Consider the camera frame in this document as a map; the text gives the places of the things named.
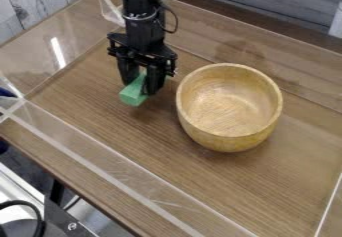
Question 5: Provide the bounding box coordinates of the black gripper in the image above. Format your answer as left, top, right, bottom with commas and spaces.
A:
106, 12, 177, 95

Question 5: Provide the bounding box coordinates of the green rectangular block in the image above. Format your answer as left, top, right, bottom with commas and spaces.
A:
118, 73, 148, 107

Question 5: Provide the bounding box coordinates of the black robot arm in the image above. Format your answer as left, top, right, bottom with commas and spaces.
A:
106, 0, 177, 95

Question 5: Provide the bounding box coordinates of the brown wooden bowl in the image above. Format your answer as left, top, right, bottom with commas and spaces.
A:
174, 63, 283, 153

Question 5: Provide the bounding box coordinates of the blue object left edge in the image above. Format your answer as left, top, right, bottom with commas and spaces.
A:
0, 87, 17, 98

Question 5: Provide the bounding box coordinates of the black table leg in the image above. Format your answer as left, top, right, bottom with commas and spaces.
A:
49, 180, 65, 206

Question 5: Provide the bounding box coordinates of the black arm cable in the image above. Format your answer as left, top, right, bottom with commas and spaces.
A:
154, 2, 178, 35

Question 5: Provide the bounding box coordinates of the clear acrylic enclosure wall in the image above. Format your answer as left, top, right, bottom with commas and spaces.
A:
0, 0, 342, 237

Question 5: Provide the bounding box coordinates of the black metal bracket with screw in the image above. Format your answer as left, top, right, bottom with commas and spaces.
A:
42, 198, 98, 237

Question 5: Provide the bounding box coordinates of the black cable bottom left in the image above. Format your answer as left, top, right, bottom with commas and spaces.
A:
0, 199, 48, 237

